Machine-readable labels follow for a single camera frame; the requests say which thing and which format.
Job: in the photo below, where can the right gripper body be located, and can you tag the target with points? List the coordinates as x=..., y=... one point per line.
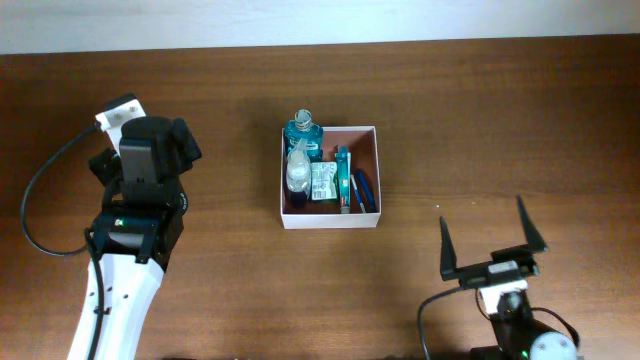
x=528, y=257

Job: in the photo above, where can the red green toothpaste tube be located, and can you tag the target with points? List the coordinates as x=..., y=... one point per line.
x=342, y=157

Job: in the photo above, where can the clear spray bottle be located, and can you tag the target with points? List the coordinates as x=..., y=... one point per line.
x=298, y=174

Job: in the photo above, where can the green dental floss pack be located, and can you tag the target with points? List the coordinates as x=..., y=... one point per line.
x=324, y=181

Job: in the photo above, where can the blue mouthwash bottle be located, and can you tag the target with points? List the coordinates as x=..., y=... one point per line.
x=303, y=127

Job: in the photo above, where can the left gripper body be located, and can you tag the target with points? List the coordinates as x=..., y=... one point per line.
x=108, y=169

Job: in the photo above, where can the white cardboard box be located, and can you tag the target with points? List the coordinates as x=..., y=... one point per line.
x=362, y=143

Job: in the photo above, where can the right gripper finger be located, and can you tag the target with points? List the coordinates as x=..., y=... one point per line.
x=448, y=259
x=534, y=240

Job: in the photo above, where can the blue white toothbrush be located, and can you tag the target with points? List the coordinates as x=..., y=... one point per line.
x=357, y=194

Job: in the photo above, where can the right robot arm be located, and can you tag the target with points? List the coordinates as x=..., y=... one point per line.
x=520, y=336

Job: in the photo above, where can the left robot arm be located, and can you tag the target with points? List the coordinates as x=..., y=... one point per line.
x=131, y=240

